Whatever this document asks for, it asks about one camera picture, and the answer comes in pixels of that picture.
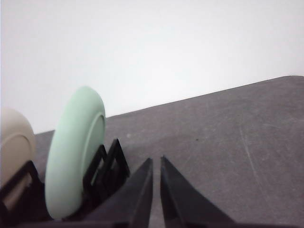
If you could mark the white cream plate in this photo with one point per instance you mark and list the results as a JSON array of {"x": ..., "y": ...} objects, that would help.
[{"x": 18, "y": 147}]

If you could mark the mint green plate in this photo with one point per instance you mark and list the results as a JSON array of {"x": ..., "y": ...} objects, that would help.
[{"x": 77, "y": 137}]

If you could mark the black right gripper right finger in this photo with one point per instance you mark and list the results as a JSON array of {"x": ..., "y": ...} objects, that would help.
[{"x": 184, "y": 206}]

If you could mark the black dish rack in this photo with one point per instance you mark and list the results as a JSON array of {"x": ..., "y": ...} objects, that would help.
[{"x": 23, "y": 200}]

